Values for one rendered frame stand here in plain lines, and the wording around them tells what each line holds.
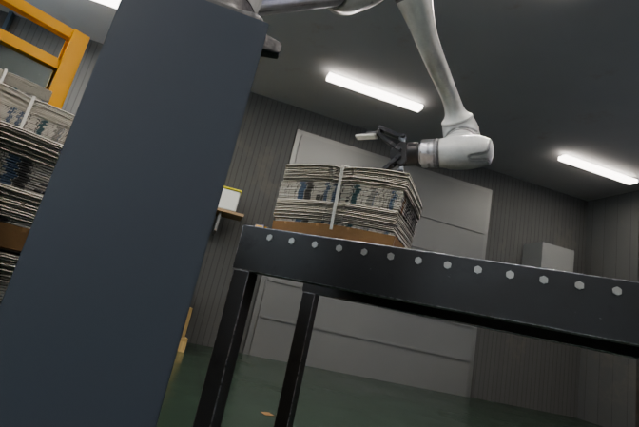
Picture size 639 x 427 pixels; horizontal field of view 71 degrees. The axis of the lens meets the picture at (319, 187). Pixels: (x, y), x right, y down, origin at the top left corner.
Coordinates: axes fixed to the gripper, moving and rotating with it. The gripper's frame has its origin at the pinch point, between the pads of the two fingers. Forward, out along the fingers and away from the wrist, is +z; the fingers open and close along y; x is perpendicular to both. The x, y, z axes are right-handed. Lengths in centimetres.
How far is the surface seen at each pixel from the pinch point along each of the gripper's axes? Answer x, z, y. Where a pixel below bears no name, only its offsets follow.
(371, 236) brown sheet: -14.9, -10.6, 30.3
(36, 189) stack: -72, 42, 37
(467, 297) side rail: -26, -36, 46
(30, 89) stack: -19, 141, -27
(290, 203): -15.0, 14.6, 21.3
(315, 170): -14.5, 8.2, 10.7
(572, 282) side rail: -26, -56, 41
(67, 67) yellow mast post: 20, 179, -68
